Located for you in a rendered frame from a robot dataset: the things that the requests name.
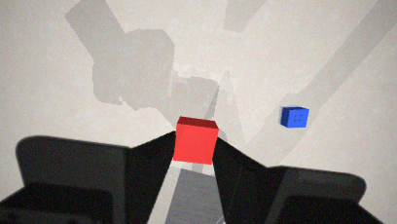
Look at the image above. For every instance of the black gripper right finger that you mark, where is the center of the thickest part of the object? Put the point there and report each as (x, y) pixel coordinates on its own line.
(251, 193)

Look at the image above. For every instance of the blue block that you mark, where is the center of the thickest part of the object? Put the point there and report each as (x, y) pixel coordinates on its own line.
(294, 117)

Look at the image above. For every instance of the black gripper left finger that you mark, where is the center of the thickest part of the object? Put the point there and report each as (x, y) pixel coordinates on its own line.
(134, 176)

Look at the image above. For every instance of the red block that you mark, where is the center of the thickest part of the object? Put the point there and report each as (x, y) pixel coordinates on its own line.
(195, 140)

